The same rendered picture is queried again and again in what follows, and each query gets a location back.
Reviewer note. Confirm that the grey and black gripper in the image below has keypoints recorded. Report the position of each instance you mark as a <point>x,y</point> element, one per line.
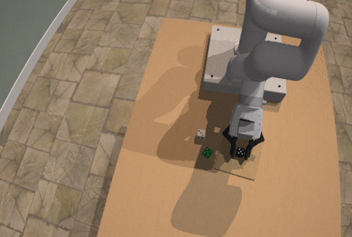
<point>252,113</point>

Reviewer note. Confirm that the green die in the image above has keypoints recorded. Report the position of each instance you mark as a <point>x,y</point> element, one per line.
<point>207,152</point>

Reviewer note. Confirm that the white die with black pips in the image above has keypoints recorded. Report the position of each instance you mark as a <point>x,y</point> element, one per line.
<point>200,134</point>

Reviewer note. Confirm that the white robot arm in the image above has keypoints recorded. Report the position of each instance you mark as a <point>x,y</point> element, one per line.
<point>306,20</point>

